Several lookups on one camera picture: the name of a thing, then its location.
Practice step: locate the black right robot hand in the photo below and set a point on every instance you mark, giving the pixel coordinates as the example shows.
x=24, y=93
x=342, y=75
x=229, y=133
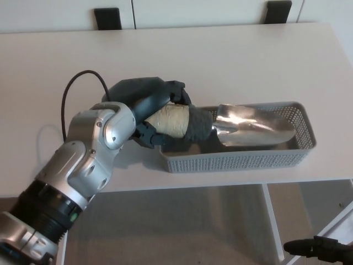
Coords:
x=317, y=247

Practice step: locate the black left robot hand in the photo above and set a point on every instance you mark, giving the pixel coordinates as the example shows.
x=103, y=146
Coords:
x=138, y=92

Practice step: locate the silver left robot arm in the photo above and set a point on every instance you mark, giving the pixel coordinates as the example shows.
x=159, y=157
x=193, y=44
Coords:
x=88, y=154

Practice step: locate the white desk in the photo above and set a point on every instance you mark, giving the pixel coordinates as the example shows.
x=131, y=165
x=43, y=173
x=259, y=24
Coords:
x=220, y=55

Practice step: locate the white cabinet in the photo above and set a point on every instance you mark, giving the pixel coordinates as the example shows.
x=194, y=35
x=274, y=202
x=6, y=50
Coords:
x=193, y=13

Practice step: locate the grey perforated plastic basket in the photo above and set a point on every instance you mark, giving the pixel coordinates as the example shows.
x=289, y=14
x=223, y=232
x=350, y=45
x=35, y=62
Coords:
x=237, y=164

